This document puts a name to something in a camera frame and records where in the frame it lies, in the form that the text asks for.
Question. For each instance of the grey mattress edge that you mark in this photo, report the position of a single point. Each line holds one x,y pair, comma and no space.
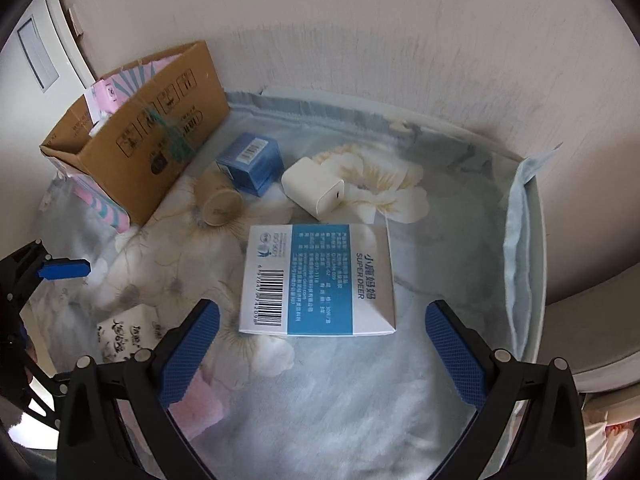
575,260

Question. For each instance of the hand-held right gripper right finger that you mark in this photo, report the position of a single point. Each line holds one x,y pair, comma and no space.
452,350

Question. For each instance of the white and blue carton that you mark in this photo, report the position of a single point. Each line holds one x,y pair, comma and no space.
320,280

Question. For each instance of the beige paper cup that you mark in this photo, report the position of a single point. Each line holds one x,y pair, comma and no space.
217,202

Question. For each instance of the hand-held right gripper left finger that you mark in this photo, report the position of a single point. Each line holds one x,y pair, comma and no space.
192,345

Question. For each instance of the white door frame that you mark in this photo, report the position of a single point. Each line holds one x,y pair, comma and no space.
40,50

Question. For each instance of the white printed tissue packet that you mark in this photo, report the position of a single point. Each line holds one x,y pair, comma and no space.
127,335

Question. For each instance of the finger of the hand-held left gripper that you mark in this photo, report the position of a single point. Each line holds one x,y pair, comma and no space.
65,269

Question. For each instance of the small blue box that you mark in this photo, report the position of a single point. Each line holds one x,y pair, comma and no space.
252,162

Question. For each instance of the pink striped package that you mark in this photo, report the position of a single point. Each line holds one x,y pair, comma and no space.
102,207
130,77

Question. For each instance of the white charger adapter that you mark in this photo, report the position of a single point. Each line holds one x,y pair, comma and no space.
312,187

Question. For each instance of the brown cardboard box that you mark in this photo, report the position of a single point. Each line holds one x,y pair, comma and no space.
165,125

